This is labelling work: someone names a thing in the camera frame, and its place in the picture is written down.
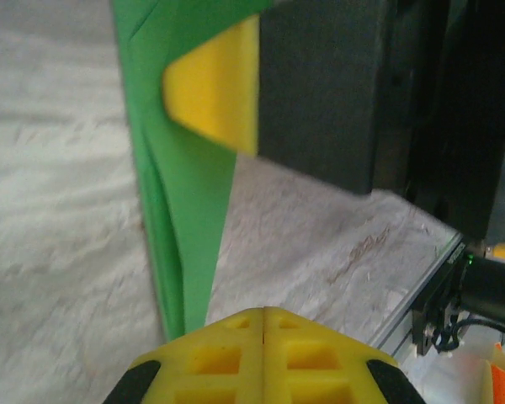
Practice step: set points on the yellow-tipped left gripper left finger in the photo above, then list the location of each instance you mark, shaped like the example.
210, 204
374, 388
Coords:
202, 366

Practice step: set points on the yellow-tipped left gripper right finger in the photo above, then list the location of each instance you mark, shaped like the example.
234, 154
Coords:
320, 366

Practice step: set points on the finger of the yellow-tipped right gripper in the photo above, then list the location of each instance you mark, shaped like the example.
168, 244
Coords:
311, 84

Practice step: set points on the green paper sheet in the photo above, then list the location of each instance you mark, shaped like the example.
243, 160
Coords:
185, 189

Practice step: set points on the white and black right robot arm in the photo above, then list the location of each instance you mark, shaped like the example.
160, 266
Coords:
492, 290

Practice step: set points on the aluminium mounting rail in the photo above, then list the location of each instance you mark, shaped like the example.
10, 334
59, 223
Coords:
404, 326

